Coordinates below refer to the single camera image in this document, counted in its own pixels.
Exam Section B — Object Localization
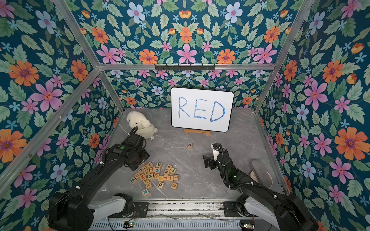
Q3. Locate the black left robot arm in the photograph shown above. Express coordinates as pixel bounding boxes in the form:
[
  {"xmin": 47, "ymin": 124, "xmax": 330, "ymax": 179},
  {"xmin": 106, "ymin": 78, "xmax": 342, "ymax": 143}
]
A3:
[{"xmin": 48, "ymin": 132, "xmax": 150, "ymax": 231}]

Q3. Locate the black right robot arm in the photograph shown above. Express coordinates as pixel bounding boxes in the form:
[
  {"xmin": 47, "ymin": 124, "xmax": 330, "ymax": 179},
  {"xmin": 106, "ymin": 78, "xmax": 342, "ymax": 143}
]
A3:
[{"xmin": 203, "ymin": 142, "xmax": 319, "ymax": 231}]

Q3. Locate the wooden M letter block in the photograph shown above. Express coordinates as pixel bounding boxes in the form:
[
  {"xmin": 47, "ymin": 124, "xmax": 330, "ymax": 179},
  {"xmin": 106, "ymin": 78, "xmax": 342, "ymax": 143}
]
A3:
[{"xmin": 130, "ymin": 177, "xmax": 137, "ymax": 185}]

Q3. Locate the wooden P letter block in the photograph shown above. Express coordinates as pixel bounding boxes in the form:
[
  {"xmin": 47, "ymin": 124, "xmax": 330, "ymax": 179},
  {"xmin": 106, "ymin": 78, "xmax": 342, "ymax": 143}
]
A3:
[{"xmin": 157, "ymin": 182, "xmax": 164, "ymax": 189}]

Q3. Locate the wooden K letter block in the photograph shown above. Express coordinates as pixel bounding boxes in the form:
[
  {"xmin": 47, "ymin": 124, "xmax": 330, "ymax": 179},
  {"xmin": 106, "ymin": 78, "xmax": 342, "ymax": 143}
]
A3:
[{"xmin": 141, "ymin": 188, "xmax": 150, "ymax": 197}]

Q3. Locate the white plush dog toy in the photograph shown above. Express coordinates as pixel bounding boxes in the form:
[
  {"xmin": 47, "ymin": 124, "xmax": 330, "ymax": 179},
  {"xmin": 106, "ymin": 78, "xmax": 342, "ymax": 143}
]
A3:
[{"xmin": 126, "ymin": 111, "xmax": 158, "ymax": 139}]

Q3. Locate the wooden whiteboard stand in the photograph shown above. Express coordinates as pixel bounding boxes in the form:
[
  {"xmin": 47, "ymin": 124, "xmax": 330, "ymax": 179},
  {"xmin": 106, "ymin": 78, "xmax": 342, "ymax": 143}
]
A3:
[{"xmin": 184, "ymin": 129, "xmax": 211, "ymax": 137}]

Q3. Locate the whiteboard with RED written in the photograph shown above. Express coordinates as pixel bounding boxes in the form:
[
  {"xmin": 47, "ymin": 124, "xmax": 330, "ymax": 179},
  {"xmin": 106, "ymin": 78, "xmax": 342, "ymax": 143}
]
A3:
[{"xmin": 171, "ymin": 87, "xmax": 234, "ymax": 132}]

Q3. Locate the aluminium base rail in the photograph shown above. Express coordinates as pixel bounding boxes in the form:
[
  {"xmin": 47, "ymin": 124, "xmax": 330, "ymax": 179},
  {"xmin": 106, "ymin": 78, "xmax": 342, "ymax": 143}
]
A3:
[{"xmin": 90, "ymin": 198, "xmax": 277, "ymax": 231}]

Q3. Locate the black hook rail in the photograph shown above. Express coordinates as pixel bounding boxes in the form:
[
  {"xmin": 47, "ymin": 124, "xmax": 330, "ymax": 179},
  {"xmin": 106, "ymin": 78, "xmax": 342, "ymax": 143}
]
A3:
[{"xmin": 154, "ymin": 64, "xmax": 216, "ymax": 71}]

